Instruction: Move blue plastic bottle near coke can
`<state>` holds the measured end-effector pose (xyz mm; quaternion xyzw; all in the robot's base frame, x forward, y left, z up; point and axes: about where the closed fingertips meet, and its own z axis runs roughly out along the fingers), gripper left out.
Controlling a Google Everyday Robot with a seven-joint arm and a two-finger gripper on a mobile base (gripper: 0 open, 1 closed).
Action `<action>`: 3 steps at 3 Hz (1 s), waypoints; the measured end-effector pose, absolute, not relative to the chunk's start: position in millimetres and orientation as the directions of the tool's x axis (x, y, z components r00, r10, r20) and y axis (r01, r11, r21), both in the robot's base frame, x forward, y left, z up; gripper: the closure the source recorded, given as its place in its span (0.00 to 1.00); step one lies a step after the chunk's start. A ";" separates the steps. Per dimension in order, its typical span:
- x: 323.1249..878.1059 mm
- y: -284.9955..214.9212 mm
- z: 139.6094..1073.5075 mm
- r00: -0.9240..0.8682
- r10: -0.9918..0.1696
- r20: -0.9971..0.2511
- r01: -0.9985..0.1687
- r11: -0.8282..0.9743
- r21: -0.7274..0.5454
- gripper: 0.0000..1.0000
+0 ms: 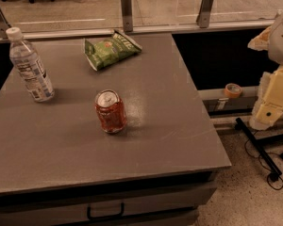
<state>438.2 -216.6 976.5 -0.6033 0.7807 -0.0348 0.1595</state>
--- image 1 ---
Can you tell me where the black drawer handle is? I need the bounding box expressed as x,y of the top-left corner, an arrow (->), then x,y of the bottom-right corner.
86,202 -> 125,222

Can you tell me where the black floor stand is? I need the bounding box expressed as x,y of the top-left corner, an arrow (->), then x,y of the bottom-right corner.
235,118 -> 283,182

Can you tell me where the orange tape roll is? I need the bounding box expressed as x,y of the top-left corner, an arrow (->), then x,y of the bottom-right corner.
225,83 -> 242,98

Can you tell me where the black floor cable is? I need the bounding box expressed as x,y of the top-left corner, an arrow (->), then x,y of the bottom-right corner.
243,135 -> 283,191

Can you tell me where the red soda can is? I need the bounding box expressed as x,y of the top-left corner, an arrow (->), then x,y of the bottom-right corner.
94,89 -> 127,134

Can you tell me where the right metal bracket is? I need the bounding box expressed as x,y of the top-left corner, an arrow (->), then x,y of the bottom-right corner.
196,0 -> 214,28

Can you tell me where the grey cabinet drawer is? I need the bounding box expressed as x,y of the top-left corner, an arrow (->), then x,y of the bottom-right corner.
0,182 -> 216,226

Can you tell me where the green chip bag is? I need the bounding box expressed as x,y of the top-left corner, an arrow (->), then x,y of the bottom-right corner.
84,30 -> 142,71

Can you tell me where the middle metal bracket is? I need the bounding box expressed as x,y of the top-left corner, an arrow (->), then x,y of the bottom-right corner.
121,0 -> 133,32

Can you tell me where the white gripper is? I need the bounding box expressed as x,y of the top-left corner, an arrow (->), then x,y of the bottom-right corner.
247,10 -> 283,130

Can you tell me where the clear plastic water bottle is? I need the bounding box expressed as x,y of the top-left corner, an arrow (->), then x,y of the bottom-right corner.
6,27 -> 55,103

